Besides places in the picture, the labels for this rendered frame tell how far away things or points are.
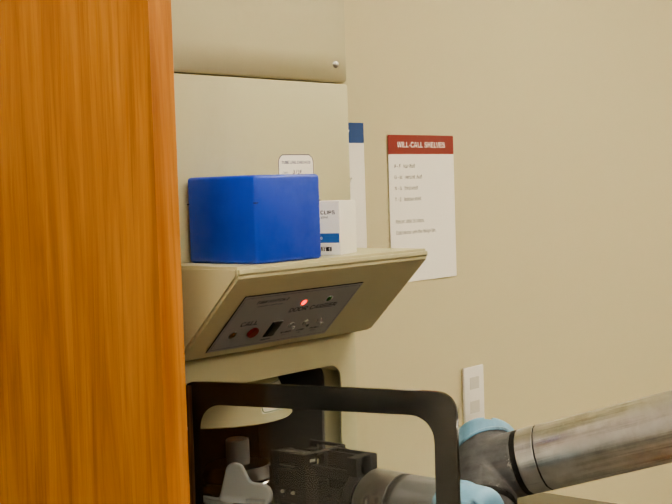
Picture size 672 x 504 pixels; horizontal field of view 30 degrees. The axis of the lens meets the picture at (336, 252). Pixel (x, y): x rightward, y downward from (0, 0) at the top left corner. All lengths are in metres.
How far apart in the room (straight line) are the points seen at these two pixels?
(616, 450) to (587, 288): 1.56
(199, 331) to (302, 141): 0.31
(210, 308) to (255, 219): 0.10
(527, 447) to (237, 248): 0.40
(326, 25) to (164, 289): 0.46
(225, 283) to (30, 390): 0.26
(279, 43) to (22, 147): 0.32
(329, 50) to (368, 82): 0.75
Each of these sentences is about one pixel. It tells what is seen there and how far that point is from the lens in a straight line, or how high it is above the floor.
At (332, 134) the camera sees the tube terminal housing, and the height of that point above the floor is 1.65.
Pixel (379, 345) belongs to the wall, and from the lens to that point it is 2.29.
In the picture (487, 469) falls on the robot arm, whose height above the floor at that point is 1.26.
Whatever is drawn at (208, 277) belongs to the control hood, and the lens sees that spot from 1.26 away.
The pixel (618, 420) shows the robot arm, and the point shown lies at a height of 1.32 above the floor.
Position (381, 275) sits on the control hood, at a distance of 1.43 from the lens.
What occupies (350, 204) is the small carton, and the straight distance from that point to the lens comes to 1.42.
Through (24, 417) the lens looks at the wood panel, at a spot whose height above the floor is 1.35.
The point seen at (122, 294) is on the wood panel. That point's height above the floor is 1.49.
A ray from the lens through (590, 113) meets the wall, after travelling 2.96.
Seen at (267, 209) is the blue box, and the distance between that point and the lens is 1.27.
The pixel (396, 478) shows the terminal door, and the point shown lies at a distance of 1.22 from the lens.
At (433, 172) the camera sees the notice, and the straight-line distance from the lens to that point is 2.42.
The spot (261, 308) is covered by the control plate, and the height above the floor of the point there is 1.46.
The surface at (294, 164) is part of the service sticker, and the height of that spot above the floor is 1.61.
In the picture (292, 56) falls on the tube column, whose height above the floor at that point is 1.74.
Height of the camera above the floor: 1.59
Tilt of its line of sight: 3 degrees down
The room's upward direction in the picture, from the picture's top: 2 degrees counter-clockwise
